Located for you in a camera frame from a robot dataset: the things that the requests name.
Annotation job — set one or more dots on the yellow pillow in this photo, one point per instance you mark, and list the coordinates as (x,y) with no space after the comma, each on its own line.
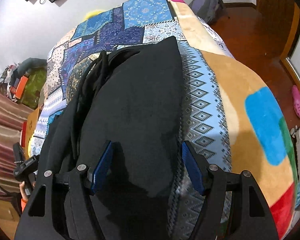
(92,13)

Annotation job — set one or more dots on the brown cardboard box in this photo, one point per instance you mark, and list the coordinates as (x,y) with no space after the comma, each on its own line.
(30,127)

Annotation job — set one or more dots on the orange box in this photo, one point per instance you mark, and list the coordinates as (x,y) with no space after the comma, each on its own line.
(20,87)

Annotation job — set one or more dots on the tan fleece blanket colour patches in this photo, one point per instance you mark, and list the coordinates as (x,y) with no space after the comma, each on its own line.
(259,137)

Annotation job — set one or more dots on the wooden door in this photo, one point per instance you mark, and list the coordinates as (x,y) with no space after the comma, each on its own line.
(282,19)

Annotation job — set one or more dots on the green patterned bag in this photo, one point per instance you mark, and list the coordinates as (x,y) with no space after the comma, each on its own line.
(31,93)

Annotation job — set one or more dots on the red flat box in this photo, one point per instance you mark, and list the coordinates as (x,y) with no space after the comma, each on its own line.
(23,134)

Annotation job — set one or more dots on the person's hand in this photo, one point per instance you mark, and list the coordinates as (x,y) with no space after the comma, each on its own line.
(23,186)

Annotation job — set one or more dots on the blue patchwork bedspread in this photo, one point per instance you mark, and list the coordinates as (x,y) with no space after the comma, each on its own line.
(202,121)

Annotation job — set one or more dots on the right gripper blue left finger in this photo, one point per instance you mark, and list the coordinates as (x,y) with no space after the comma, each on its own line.
(99,167)

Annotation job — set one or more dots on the striped maroon curtain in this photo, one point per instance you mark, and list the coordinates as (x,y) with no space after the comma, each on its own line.
(12,117)

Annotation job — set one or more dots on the grey purple backpack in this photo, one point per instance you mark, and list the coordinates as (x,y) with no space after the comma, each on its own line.
(208,10)

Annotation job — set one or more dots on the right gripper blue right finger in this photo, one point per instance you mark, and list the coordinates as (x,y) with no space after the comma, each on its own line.
(196,165)

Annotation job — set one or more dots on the pink clog shoe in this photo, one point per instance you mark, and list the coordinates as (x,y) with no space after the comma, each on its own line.
(296,100)

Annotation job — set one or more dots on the black hooded sweatshirt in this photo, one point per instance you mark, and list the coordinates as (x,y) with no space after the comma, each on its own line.
(131,97)

